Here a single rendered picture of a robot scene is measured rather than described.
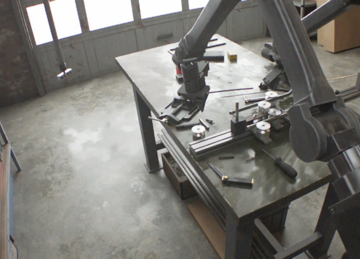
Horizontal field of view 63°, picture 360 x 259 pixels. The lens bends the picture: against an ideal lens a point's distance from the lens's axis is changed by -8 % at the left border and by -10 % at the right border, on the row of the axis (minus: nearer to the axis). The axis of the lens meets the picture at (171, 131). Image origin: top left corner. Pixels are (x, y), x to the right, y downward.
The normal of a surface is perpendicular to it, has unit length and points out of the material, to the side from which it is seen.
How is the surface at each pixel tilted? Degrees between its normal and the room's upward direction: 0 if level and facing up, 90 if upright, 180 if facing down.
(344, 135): 30
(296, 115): 86
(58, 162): 0
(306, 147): 86
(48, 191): 0
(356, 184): 56
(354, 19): 82
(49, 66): 90
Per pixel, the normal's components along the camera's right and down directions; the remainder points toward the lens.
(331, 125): 0.15, -0.42
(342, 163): -0.77, -0.01
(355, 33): 0.37, 0.36
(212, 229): -0.04, -0.84
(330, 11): -0.91, 0.22
